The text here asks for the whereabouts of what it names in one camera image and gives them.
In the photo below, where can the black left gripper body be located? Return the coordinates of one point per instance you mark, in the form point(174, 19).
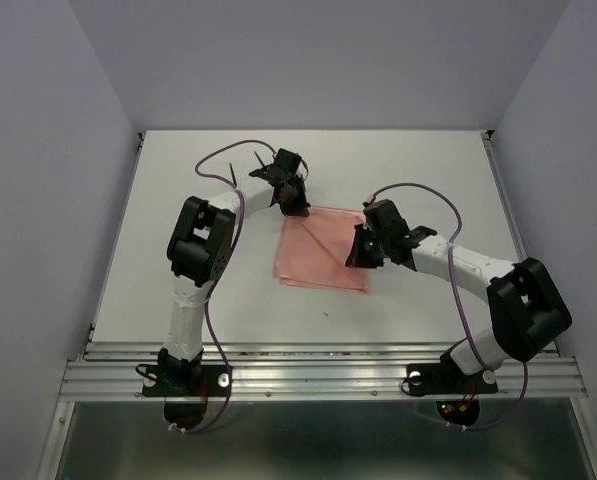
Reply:
point(295, 201)

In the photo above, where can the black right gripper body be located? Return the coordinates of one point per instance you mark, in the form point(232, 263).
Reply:
point(368, 250)

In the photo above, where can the pink satin napkin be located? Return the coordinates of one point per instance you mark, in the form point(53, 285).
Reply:
point(313, 250)

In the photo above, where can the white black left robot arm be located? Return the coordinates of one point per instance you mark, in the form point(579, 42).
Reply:
point(203, 241)

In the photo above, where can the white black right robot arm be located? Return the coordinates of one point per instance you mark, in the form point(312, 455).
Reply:
point(526, 309)

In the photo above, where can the black fork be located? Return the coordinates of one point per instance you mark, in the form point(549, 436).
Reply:
point(260, 161)

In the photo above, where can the black spoon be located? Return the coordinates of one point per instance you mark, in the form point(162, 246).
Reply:
point(233, 175)

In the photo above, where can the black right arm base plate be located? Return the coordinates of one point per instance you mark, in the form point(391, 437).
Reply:
point(423, 379)

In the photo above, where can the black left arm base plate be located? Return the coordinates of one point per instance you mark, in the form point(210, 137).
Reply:
point(207, 381)

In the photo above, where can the aluminium frame rail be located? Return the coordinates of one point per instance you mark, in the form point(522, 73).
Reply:
point(105, 372)

